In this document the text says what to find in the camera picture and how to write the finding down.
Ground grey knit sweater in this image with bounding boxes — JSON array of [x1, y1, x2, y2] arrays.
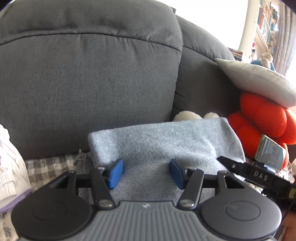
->
[[88, 118, 245, 202]]

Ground white pillow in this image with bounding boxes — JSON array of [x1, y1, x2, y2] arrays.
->
[[215, 58, 295, 108]]

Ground blue plush toy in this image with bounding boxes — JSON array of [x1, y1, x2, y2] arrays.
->
[[251, 53, 276, 71]]

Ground lavender folded cloth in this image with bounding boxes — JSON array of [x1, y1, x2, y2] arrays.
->
[[0, 189, 32, 213]]

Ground white folded knit garment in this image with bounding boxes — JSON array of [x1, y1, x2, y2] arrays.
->
[[1, 126, 32, 208]]

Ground white desk with shelves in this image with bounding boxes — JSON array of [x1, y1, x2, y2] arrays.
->
[[239, 0, 280, 63]]

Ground white plush toy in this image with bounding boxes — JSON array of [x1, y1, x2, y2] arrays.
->
[[173, 110, 219, 121]]

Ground orange pumpkin plush cushion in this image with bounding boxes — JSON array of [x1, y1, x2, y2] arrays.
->
[[227, 92, 295, 159]]

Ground grey curtain left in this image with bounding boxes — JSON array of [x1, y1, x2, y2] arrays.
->
[[273, 1, 295, 75]]

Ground dark grey sofa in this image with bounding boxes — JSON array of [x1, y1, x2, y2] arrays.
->
[[1, 1, 241, 160]]

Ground smartphone on stand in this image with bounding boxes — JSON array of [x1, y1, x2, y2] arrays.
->
[[254, 135, 287, 170]]

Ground grey patterned quilt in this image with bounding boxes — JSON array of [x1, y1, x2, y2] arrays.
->
[[1, 153, 92, 240]]

